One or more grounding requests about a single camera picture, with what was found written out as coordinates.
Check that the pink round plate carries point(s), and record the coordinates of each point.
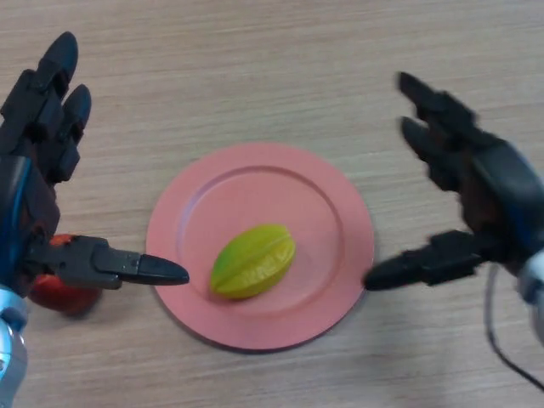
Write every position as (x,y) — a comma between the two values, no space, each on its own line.
(263,200)

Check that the yellow starfruit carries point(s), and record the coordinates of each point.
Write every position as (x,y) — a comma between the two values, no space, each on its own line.
(255,263)

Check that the red apple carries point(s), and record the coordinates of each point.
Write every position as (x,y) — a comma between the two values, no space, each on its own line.
(68,299)

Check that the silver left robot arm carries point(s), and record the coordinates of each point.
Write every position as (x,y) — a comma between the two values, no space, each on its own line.
(10,340)

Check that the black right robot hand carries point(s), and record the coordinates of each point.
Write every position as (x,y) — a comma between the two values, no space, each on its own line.
(501,191)

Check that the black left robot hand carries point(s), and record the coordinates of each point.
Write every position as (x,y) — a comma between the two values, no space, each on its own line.
(68,259)

